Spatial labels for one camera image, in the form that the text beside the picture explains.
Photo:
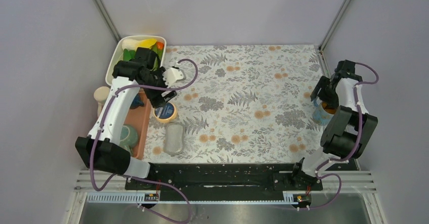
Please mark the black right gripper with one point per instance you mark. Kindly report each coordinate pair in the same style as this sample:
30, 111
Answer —
333, 102

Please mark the beige seahorse mug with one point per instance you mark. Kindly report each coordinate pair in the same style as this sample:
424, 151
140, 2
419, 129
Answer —
100, 95

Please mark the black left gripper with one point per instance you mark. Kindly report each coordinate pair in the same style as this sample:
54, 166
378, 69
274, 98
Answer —
157, 99

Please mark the toy carrot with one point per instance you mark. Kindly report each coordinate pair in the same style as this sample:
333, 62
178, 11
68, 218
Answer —
160, 45

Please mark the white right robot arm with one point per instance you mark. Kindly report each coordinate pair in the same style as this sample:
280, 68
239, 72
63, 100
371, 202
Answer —
348, 131

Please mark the pink plastic tray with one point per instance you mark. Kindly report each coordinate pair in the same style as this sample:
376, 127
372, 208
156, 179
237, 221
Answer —
139, 119

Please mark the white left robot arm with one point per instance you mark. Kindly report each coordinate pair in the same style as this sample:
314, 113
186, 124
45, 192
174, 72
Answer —
100, 149

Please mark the toy napa cabbage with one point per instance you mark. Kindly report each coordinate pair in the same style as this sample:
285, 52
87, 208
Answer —
133, 44

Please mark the toy green cucumber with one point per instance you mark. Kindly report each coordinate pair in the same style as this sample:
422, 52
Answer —
159, 51

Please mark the dark blue ribbed cup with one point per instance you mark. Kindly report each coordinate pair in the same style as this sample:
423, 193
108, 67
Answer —
137, 102

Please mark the floral table mat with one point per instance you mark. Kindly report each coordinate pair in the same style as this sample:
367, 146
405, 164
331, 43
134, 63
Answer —
248, 104

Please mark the green glazed mug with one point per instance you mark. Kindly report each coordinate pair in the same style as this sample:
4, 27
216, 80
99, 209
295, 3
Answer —
128, 138

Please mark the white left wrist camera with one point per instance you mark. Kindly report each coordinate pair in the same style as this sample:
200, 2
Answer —
173, 75

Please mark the blue butterfly mug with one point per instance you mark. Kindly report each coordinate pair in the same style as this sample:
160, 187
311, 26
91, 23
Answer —
322, 113

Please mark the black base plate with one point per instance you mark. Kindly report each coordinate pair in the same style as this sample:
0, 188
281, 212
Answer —
225, 182

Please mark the toy bok choy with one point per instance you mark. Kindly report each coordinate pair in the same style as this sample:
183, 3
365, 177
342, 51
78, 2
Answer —
128, 54

